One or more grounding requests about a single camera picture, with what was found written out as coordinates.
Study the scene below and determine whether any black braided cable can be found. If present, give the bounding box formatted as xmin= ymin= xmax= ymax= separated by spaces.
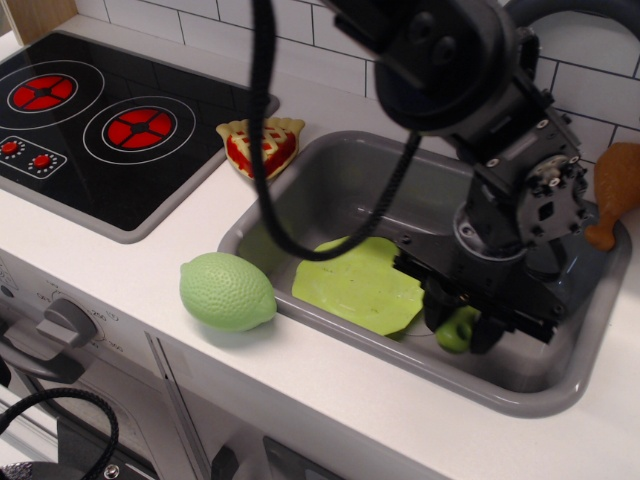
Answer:
xmin=248 ymin=0 xmax=424 ymax=262
xmin=0 ymin=388 xmax=120 ymax=480

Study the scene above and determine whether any grey oven knob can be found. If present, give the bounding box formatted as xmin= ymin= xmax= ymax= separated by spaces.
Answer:
xmin=36 ymin=298 xmax=98 ymax=348

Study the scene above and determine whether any brown toy chicken drumstick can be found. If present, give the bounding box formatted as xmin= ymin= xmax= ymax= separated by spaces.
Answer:
xmin=585 ymin=142 xmax=639 ymax=251

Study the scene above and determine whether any black toy stove top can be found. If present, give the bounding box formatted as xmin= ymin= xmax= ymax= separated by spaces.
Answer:
xmin=1 ymin=32 xmax=250 ymax=244

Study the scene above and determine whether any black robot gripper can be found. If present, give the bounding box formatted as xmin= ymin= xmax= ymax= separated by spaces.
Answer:
xmin=392 ymin=209 xmax=571 ymax=355

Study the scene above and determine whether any black braided lower cable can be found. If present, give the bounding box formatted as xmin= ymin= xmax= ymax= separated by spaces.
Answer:
xmin=0 ymin=388 xmax=120 ymax=480

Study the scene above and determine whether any toy cherry pie slice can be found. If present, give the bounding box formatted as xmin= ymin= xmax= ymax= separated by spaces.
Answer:
xmin=216 ymin=117 xmax=306 ymax=181

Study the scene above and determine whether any grey toy sink basin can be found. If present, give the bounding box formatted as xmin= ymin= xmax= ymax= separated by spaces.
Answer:
xmin=217 ymin=130 xmax=633 ymax=420

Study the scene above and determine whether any grey green toy spatula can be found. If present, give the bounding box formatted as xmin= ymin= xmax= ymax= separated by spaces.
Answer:
xmin=435 ymin=306 xmax=480 ymax=354

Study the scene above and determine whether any light green plastic plate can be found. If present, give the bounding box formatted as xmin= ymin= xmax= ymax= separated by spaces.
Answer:
xmin=292 ymin=237 xmax=423 ymax=336

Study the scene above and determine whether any dark grey sink faucet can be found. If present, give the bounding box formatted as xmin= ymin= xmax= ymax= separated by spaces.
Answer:
xmin=504 ymin=0 xmax=639 ymax=38

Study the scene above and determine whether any grey oven door handle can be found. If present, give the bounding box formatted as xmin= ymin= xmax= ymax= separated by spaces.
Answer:
xmin=1 ymin=321 xmax=85 ymax=385

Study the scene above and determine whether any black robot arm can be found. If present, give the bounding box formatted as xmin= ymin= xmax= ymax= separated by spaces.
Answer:
xmin=331 ymin=1 xmax=589 ymax=354

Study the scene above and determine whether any green toy lemon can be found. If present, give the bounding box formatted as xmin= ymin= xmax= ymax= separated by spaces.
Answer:
xmin=179 ymin=252 xmax=277 ymax=332

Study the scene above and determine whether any wooden side panel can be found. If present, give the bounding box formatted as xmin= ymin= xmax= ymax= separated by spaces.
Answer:
xmin=1 ymin=0 xmax=78 ymax=46

